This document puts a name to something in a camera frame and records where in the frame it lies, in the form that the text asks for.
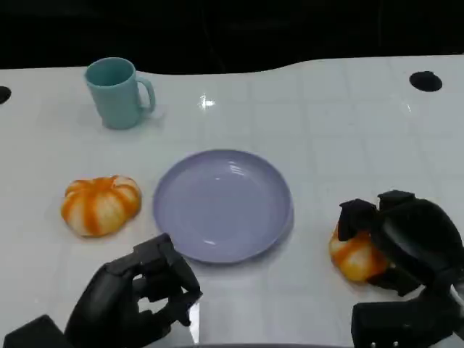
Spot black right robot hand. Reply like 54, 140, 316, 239
338, 190, 464, 299

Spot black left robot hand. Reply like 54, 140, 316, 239
64, 232, 203, 348

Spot orange and white bread roll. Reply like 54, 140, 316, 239
328, 220, 392, 283
60, 175, 142, 239

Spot lilac plate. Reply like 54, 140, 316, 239
152, 148, 294, 265

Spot pale green mug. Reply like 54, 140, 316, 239
85, 57, 157, 131

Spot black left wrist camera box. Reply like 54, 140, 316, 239
2, 314, 73, 348

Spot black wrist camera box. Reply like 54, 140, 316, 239
351, 300, 464, 348
2, 314, 73, 348

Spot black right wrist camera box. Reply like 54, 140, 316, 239
351, 300, 464, 348

